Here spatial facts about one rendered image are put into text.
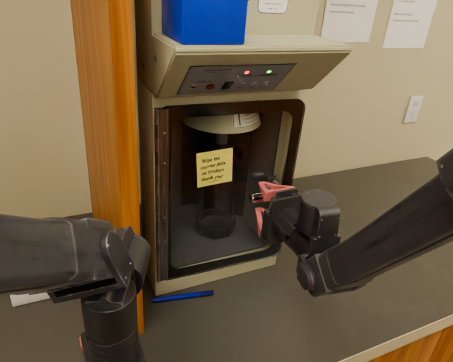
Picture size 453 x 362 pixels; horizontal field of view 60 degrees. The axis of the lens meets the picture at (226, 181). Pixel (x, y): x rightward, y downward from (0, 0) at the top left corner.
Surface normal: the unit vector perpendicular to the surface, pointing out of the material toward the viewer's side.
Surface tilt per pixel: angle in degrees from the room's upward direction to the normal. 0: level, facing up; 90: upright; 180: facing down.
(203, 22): 90
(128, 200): 90
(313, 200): 2
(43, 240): 63
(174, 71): 135
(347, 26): 90
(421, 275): 0
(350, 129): 90
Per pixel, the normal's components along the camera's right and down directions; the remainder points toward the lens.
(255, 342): 0.07, -0.88
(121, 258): 0.96, -0.25
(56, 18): 0.42, 0.46
